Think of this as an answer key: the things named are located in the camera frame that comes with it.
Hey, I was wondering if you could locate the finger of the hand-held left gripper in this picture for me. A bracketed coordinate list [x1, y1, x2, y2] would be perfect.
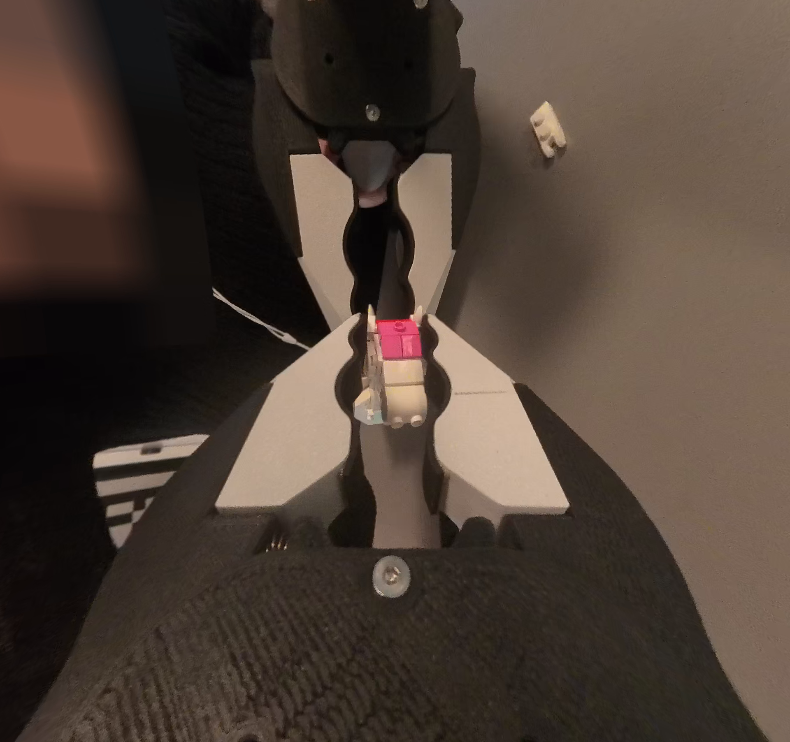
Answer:
[386, 153, 455, 323]
[289, 153, 374, 331]

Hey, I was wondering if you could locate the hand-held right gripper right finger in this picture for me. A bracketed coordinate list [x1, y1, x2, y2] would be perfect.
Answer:
[425, 314, 570, 526]

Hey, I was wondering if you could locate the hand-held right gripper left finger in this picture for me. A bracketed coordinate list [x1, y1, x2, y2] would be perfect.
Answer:
[215, 314, 379, 527]

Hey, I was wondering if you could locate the white lego animal model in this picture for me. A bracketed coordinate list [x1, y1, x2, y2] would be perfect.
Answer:
[351, 304, 434, 431]

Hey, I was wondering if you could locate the white lego piece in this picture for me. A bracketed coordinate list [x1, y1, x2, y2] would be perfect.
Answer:
[530, 100, 569, 160]

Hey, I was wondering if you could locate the checkered black white card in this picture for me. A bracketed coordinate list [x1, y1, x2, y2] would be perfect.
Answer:
[93, 435, 209, 548]

